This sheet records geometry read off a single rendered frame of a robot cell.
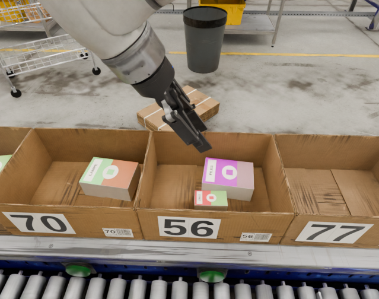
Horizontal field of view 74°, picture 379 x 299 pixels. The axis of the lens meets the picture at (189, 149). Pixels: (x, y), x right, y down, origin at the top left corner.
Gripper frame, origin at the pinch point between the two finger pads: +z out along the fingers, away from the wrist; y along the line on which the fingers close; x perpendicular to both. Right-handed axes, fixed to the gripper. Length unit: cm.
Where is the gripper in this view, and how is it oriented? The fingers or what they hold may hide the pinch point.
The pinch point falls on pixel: (197, 132)
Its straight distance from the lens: 56.6
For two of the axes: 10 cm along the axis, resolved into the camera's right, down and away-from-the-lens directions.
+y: 1.4, 7.9, -6.0
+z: 4.6, 4.9, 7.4
